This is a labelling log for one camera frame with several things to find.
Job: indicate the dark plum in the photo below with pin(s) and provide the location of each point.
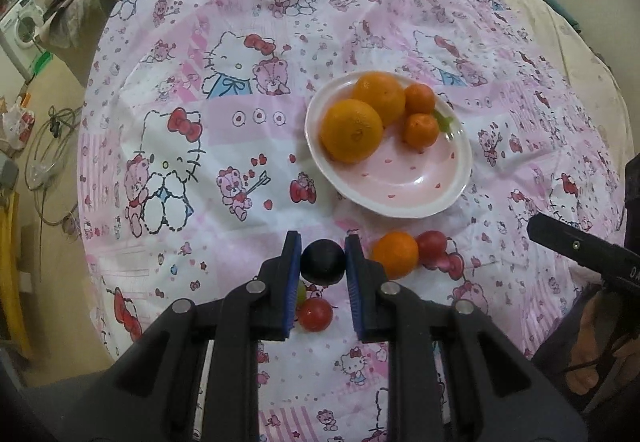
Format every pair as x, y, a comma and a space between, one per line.
322, 262

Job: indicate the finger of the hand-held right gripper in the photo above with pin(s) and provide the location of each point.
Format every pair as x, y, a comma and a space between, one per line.
565, 239
633, 194

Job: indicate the pink dotted plate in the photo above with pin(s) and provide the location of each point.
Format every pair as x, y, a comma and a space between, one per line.
415, 182

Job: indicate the person's bare foot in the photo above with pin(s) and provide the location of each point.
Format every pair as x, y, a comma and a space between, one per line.
597, 347

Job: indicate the white washing machine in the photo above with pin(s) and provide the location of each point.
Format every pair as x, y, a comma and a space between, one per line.
20, 29

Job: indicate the small tangerine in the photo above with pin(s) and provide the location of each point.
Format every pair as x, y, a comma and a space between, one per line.
395, 255
420, 98
421, 130

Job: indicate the large orange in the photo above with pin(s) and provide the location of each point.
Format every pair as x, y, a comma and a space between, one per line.
351, 131
381, 94

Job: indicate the green dustpan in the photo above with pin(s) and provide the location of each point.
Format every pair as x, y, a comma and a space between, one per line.
40, 63

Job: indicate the green tomato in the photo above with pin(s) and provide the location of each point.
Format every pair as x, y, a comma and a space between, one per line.
301, 293

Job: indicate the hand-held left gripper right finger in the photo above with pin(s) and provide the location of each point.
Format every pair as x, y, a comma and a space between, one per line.
354, 292

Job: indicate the white red plastic bag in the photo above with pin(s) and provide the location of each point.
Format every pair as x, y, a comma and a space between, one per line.
17, 122

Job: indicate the grey box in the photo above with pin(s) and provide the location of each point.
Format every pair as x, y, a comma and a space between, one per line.
7, 172

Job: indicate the pink cartoon printed blanket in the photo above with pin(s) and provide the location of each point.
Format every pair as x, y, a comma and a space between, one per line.
200, 202

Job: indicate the red tomato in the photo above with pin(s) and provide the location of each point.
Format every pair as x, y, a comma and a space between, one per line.
432, 246
316, 315

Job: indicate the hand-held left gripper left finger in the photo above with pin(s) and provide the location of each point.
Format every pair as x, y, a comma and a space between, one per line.
291, 292

